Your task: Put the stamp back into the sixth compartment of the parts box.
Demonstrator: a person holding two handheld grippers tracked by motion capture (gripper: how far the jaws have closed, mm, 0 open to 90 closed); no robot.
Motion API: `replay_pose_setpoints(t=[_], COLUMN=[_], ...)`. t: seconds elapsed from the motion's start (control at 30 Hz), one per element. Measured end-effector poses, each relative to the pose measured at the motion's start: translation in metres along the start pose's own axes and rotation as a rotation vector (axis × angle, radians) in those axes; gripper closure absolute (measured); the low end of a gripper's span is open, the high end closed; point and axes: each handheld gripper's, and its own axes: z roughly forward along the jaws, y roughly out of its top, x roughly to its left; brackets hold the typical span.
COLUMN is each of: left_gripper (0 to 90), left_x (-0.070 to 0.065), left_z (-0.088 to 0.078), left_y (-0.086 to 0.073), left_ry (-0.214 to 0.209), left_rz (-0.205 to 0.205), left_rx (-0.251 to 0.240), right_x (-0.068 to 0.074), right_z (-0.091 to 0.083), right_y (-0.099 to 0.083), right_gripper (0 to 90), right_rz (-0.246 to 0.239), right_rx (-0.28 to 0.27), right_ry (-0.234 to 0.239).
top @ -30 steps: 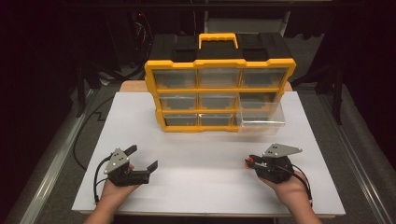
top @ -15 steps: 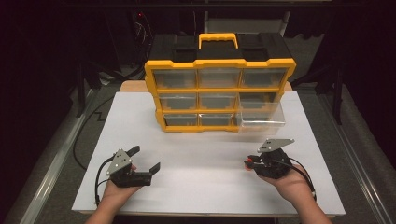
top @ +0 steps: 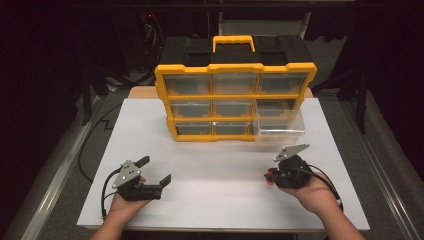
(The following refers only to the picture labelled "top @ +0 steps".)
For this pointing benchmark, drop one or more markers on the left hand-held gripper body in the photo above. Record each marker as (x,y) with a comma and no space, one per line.
(135,190)

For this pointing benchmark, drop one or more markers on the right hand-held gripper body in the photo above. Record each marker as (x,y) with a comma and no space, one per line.
(293,173)

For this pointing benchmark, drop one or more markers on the person's left hand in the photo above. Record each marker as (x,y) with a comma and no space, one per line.
(128,206)

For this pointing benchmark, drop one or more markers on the person's right hand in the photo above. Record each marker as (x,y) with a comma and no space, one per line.
(315,196)

